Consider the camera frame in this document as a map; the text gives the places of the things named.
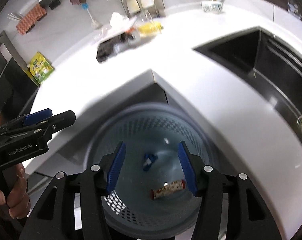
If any red white snack wrapper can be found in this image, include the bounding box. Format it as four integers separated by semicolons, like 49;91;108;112
151;179;186;200

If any blue ribbon scrap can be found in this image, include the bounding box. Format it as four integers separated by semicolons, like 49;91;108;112
143;153;158;172

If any grey mesh trash basket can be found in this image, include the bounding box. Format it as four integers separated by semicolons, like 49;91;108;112
86;103;218;239

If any black kitchen sink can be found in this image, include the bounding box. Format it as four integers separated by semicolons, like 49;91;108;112
193;26;302;153

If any person's left hand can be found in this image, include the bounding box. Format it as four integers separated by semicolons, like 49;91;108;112
0;163;31;219

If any yellow green refill pouch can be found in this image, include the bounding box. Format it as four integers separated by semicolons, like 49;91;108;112
27;52;54;85

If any orange waffle dish cloth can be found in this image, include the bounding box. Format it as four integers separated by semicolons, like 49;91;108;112
16;3;47;35

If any dark grey cloth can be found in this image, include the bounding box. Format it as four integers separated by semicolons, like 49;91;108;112
96;33;135;63

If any crumpled white tissue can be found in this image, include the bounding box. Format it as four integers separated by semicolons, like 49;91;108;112
109;12;130;28

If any steel cutting board rack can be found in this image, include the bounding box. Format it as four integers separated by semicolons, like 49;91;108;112
120;0;160;18

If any white patterned bowl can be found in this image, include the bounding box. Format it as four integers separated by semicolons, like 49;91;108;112
201;0;223;13

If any clear glass mug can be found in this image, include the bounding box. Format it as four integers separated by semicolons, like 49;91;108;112
287;0;302;20

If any blue handled bottle brush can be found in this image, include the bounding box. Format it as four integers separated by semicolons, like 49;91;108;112
82;3;102;30

